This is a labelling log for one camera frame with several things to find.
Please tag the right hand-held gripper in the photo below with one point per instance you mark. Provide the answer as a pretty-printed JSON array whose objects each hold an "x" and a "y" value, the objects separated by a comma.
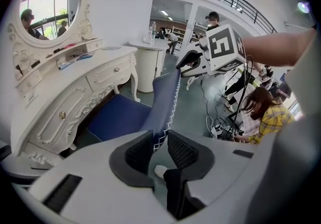
[{"x": 223, "y": 44}]

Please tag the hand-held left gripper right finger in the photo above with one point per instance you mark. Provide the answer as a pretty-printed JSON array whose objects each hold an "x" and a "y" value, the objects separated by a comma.
[{"x": 225, "y": 167}]

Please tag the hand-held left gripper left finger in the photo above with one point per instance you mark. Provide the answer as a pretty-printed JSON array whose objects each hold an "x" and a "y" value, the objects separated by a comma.
[{"x": 95, "y": 180}]

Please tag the blue cushioned chair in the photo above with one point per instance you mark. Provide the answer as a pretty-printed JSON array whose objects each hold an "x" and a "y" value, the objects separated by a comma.
[{"x": 120, "y": 115}]

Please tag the cream ornate dressing table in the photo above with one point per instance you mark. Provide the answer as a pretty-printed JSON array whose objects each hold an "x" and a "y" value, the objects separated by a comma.
[{"x": 72, "y": 97}]

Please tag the person's right forearm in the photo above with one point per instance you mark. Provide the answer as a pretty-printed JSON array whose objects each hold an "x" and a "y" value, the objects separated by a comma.
[{"x": 276, "y": 47}]

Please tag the pale wooden shelf rack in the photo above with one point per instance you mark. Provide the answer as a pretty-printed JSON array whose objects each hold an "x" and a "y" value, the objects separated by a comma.
[{"x": 180, "y": 34}]

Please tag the white power strip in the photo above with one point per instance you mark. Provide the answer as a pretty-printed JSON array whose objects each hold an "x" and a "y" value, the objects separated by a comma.
[{"x": 214, "y": 131}]

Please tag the round white ribbed table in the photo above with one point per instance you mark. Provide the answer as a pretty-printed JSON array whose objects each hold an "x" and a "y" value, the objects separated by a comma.
[{"x": 148, "y": 67}]

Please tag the small clear bottle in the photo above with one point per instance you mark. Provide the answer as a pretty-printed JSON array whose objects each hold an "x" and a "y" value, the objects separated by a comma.
[{"x": 154, "y": 29}]

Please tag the person's white shoe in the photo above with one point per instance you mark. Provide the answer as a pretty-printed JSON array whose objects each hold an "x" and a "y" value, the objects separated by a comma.
[{"x": 160, "y": 170}]

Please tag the white flat pad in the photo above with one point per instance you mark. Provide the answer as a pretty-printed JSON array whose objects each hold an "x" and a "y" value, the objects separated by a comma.
[{"x": 110, "y": 48}]

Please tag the blue booklet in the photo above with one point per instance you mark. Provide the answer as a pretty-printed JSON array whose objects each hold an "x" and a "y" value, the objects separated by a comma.
[{"x": 85, "y": 56}]

